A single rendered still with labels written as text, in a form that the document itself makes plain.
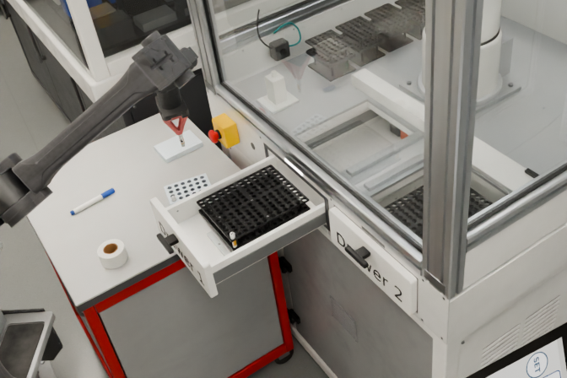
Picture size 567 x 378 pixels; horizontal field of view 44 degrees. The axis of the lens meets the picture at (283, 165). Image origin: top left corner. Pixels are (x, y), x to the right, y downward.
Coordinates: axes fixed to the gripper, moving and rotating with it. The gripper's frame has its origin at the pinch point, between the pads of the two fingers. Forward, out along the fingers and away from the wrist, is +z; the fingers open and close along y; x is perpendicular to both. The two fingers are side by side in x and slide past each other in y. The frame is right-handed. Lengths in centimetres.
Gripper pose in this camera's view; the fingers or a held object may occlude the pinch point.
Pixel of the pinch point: (178, 131)
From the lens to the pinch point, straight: 188.1
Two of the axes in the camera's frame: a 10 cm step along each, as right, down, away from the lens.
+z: 1.1, 7.5, 6.6
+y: -3.5, -5.9, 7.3
